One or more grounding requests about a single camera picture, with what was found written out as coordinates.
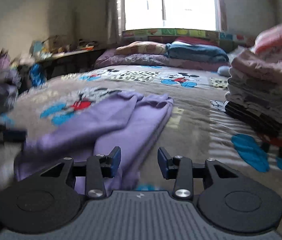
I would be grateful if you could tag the folded clothes stack right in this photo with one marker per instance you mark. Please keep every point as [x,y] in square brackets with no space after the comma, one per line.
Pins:
[255,92]

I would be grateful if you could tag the small blue-grey plush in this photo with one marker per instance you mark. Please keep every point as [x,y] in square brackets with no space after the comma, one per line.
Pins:
[224,71]

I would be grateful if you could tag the pink white folded towel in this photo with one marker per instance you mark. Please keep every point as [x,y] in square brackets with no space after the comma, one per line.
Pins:
[268,44]

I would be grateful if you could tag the purple garment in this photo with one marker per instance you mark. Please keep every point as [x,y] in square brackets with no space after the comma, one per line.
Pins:
[128,120]

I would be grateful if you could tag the Mickey Mouse blanket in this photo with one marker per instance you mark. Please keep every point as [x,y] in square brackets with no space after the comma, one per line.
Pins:
[198,127]

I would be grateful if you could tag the colourful headboard panel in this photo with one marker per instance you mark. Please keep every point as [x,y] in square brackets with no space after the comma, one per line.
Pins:
[227,41]

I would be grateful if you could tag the orange patterned pillow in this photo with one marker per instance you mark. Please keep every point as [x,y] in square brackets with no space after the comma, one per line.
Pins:
[142,47]

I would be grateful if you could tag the grey window curtain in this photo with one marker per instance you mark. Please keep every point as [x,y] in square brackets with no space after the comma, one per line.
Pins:
[115,21]

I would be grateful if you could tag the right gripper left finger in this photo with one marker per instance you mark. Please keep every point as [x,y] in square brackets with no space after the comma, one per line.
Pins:
[99,167]

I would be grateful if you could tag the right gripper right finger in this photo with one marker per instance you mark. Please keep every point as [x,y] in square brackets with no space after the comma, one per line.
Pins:
[177,168]

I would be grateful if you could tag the dark side table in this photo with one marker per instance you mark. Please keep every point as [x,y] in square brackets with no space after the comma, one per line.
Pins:
[70,62]

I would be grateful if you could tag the purple quilt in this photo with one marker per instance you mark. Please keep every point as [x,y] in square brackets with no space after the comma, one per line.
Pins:
[109,58]

